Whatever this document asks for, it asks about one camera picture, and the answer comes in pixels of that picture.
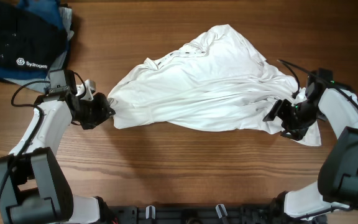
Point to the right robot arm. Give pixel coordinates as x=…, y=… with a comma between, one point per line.
x=336, y=188

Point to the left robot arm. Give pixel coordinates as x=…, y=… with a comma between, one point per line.
x=33, y=188

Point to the white polo shirt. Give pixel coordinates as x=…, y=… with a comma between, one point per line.
x=216, y=82

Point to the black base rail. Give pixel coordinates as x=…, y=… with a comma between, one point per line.
x=245, y=214

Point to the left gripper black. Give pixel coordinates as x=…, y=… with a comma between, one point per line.
x=104, y=111

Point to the blue folded shirt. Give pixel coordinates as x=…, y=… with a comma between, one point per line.
x=47, y=12

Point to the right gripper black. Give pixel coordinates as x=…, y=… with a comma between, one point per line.
x=279, y=109

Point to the black folded shirt with logo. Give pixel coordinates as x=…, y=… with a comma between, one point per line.
x=20, y=37

